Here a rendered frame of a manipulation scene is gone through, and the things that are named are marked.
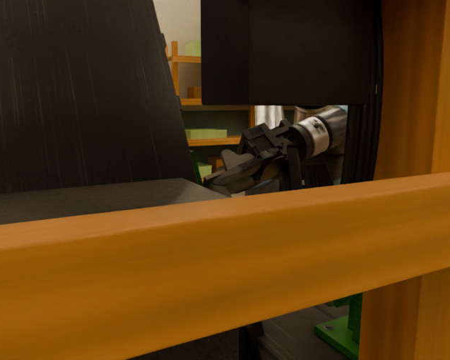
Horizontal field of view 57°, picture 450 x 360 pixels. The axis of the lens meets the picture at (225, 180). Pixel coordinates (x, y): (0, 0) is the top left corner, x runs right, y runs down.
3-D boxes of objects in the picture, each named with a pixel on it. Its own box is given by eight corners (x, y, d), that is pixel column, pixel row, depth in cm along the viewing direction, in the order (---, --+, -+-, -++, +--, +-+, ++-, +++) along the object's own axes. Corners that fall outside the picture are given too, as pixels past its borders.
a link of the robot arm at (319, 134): (321, 158, 86) (336, 134, 79) (303, 166, 84) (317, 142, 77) (298, 133, 88) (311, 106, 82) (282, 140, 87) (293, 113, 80)
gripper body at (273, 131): (231, 155, 82) (279, 135, 87) (256, 188, 79) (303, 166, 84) (238, 131, 76) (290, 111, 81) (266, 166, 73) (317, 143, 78)
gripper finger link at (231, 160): (198, 163, 74) (240, 149, 78) (216, 189, 71) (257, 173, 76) (203, 152, 71) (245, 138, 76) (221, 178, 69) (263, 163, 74)
